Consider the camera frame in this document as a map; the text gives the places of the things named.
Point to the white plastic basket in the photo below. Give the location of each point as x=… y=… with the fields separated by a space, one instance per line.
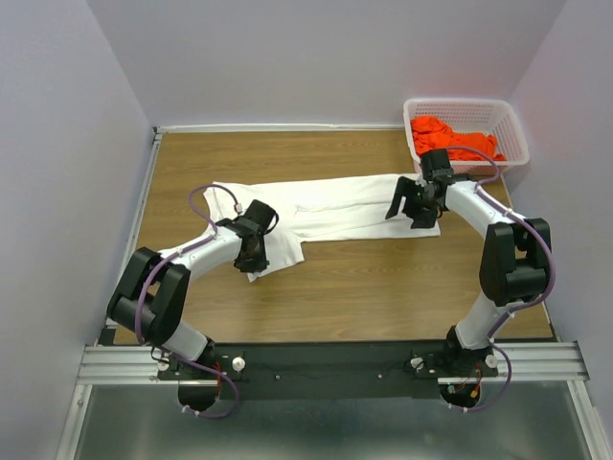
x=467 y=115

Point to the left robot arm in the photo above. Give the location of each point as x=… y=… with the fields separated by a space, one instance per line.
x=151 y=293

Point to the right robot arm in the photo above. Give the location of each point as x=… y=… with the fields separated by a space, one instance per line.
x=516 y=270

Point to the orange t shirt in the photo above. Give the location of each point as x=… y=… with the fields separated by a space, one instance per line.
x=430 y=133

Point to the white t shirt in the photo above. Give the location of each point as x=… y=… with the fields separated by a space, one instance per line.
x=338 y=209

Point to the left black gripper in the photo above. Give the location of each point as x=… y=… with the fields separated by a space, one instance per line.
x=261 y=264

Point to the aluminium frame rail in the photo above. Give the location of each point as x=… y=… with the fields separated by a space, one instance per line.
x=353 y=291

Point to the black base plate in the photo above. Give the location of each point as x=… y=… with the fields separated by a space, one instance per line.
x=420 y=369

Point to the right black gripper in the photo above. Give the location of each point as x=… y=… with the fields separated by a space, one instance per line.
x=421 y=219

